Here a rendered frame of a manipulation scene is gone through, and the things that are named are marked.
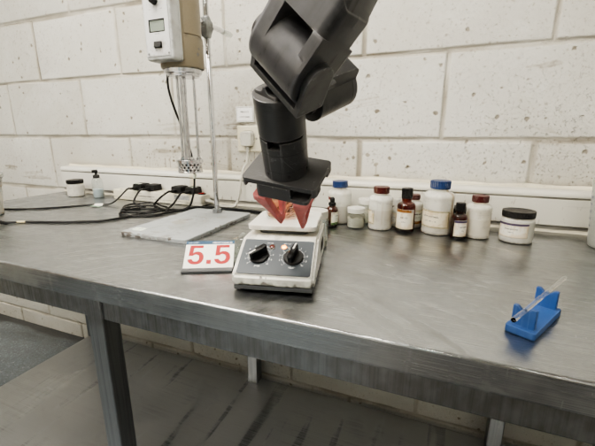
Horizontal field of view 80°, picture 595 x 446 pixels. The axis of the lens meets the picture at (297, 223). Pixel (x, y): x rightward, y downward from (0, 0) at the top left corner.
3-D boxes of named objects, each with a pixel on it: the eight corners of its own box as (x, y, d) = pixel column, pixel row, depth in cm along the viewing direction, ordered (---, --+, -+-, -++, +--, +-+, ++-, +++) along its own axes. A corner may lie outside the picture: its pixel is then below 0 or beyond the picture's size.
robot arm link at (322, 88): (251, 12, 33) (310, 76, 31) (341, -15, 37) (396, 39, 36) (241, 105, 43) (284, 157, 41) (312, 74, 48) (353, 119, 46)
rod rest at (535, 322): (534, 342, 42) (539, 315, 41) (503, 330, 45) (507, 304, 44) (560, 315, 48) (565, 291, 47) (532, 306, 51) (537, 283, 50)
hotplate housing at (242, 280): (313, 296, 54) (314, 246, 52) (231, 290, 56) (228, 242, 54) (325, 249, 75) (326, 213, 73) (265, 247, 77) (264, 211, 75)
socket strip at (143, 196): (201, 206, 119) (200, 194, 118) (113, 198, 133) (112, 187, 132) (211, 203, 124) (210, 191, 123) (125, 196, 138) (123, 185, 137)
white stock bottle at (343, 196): (353, 220, 101) (355, 180, 98) (345, 225, 95) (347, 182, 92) (332, 218, 103) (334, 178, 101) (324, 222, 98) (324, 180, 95)
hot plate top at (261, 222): (316, 232, 59) (316, 227, 59) (246, 229, 61) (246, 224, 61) (321, 216, 71) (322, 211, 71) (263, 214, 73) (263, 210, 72)
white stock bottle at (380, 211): (393, 226, 94) (397, 185, 91) (387, 232, 89) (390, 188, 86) (371, 224, 97) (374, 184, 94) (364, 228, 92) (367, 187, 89)
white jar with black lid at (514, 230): (505, 234, 86) (509, 205, 85) (537, 241, 81) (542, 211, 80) (492, 240, 82) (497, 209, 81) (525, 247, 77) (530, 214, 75)
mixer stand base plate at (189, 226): (186, 244, 79) (185, 240, 79) (119, 234, 86) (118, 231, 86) (251, 216, 106) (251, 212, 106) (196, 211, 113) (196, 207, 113)
